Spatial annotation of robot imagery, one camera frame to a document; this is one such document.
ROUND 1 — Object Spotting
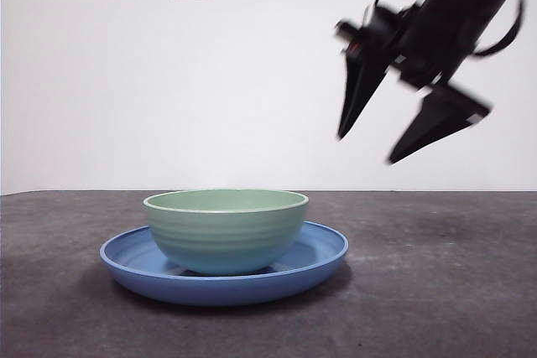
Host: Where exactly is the green bowl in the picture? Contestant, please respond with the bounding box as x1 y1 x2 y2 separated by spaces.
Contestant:
142 188 311 278

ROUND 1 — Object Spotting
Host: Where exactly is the blue plate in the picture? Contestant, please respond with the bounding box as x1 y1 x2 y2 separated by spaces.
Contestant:
99 220 351 307

